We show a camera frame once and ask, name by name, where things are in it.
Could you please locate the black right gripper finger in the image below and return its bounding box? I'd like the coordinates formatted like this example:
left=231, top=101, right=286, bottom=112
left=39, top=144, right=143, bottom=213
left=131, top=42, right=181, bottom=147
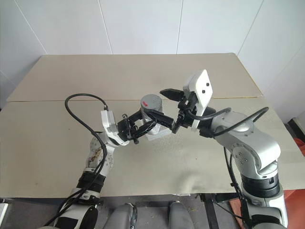
left=159, top=88, right=184, bottom=102
left=147, top=110, right=179, bottom=134

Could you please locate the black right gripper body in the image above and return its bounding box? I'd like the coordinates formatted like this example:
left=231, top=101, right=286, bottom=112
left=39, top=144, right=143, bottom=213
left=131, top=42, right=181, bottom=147
left=176, top=91, right=199, bottom=130

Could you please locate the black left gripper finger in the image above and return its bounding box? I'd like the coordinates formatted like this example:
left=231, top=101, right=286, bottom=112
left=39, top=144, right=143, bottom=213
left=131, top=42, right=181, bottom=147
left=133, top=120, right=157, bottom=140
left=128, top=109, right=144, bottom=122

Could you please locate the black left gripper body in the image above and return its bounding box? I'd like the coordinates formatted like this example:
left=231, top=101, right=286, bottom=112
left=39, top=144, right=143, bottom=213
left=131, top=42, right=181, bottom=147
left=116, top=114, right=141, bottom=146

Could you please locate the grey cylindrical cup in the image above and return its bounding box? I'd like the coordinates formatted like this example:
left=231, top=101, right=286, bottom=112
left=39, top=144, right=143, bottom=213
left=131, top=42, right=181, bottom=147
left=139, top=104, right=165, bottom=130

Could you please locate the grey cylinder with red mark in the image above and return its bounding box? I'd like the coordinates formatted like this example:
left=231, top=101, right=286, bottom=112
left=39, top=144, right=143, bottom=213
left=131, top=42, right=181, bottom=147
left=140, top=94, right=163, bottom=111

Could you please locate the clear plastic container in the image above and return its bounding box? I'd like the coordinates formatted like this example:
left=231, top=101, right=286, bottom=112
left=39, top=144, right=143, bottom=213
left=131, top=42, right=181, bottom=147
left=147, top=123, right=171, bottom=142

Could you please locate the grey rounded shape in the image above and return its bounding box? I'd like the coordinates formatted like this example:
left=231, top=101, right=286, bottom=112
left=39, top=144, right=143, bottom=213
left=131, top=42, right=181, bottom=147
left=166, top=201, right=192, bottom=229
left=112, top=202, right=139, bottom=229

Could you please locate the orange object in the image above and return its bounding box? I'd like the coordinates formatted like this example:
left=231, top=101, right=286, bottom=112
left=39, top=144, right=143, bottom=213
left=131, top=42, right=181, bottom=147
left=295, top=137, right=305, bottom=157

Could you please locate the red sheet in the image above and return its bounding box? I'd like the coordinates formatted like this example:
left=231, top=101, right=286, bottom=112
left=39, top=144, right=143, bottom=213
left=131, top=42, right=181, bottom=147
left=283, top=187, right=305, bottom=229

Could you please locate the small white object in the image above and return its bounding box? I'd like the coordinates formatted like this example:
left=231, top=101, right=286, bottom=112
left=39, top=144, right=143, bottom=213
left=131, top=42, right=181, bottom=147
left=0, top=202, right=9, bottom=218

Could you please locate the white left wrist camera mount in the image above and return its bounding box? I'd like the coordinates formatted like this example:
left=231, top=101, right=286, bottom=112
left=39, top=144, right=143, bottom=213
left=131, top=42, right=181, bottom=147
left=100, top=109, right=131, bottom=146

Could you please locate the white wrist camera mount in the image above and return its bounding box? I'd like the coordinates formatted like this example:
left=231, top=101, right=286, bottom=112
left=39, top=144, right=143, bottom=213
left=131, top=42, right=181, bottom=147
left=100, top=109, right=131, bottom=146
left=182, top=69, right=214, bottom=131

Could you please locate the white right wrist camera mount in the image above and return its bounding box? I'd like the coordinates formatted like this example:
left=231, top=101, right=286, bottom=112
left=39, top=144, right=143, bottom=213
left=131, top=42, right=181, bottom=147
left=182, top=69, right=214, bottom=131

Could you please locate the black metal table frame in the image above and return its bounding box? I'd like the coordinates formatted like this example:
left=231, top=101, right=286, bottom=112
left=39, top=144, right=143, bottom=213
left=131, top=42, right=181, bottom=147
left=199, top=192, right=243, bottom=229

